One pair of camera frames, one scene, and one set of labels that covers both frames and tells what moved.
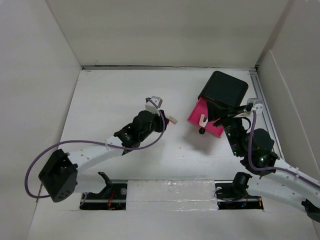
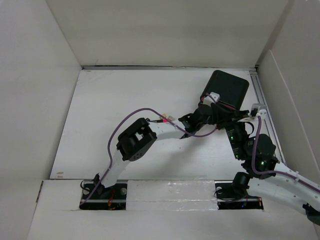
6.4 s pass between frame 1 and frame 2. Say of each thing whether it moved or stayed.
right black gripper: stayed
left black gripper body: moved
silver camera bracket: moved
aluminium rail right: stayed
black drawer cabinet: stayed
